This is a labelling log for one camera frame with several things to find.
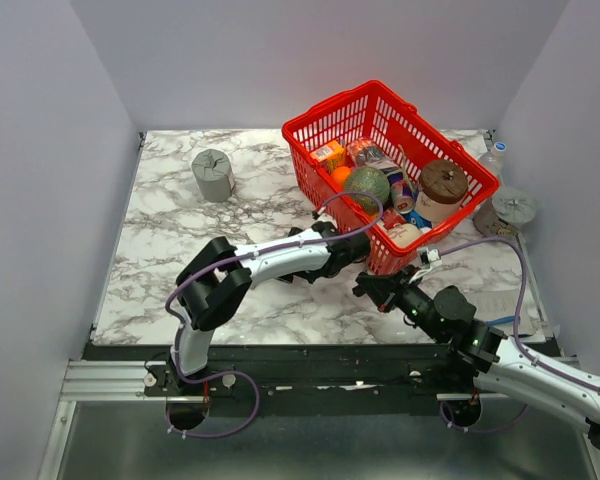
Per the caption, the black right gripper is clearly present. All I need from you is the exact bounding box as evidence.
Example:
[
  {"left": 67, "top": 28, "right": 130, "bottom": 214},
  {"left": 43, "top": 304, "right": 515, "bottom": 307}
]
[{"left": 357, "top": 263, "right": 444, "bottom": 342}]

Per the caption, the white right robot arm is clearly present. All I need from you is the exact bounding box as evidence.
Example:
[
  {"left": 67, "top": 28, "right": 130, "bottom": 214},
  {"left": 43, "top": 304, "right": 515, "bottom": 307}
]
[{"left": 353, "top": 267, "right": 600, "bottom": 450}]

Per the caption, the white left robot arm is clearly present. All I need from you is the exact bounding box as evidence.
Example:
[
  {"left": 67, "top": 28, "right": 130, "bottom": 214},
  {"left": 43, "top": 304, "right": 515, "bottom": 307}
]
[{"left": 165, "top": 221, "right": 370, "bottom": 395}]

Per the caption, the red bull drink can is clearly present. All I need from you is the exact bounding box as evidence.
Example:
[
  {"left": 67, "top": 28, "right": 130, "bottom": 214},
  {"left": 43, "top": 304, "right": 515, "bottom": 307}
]
[{"left": 390, "top": 179, "right": 416, "bottom": 214}]

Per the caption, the green netted melon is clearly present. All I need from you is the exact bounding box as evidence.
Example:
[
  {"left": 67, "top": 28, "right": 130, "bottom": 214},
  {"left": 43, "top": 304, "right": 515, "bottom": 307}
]
[{"left": 343, "top": 166, "right": 390, "bottom": 215}]

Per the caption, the orange ball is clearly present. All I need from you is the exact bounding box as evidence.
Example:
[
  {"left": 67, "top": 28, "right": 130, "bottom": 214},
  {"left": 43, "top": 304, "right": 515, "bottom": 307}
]
[{"left": 331, "top": 166, "right": 352, "bottom": 189}]

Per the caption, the orange yellow snack box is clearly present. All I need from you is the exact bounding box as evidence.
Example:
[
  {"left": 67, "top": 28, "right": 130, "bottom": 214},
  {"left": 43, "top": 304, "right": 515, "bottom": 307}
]
[{"left": 310, "top": 140, "right": 346, "bottom": 173}]

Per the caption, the red plastic shopping basket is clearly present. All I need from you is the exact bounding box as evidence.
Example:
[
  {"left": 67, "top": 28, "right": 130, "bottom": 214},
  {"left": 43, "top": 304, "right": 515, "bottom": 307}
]
[{"left": 282, "top": 80, "right": 500, "bottom": 275}]

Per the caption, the clear plastic snack bag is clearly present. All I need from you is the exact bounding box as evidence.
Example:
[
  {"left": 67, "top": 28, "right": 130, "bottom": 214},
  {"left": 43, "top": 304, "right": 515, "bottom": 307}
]
[{"left": 346, "top": 137, "right": 385, "bottom": 167}]

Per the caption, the brown wrapped toilet roll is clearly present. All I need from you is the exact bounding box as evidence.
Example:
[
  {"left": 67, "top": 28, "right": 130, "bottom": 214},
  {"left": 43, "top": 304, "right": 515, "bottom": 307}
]
[{"left": 415, "top": 159, "right": 468, "bottom": 223}]

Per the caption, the blue razor package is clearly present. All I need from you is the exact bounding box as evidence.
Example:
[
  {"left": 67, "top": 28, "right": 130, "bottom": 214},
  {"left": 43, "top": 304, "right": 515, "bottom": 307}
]
[{"left": 487, "top": 315, "right": 516, "bottom": 326}]

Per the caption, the grey wrapped toilet roll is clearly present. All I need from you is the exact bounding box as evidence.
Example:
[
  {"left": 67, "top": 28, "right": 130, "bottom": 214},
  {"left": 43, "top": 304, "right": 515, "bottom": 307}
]
[{"left": 191, "top": 149, "right": 235, "bottom": 203}]

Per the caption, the grey roll on right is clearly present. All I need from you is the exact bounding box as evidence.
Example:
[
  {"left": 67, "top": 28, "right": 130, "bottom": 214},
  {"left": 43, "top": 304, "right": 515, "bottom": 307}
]
[{"left": 473, "top": 186, "right": 538, "bottom": 239}]

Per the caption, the clear water bottle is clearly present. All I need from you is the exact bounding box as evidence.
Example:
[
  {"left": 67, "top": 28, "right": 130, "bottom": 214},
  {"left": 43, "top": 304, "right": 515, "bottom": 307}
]
[{"left": 478, "top": 141, "right": 507, "bottom": 177}]

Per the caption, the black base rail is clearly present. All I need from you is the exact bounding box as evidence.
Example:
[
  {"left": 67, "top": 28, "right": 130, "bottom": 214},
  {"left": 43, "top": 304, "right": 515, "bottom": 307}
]
[{"left": 144, "top": 344, "right": 482, "bottom": 426}]

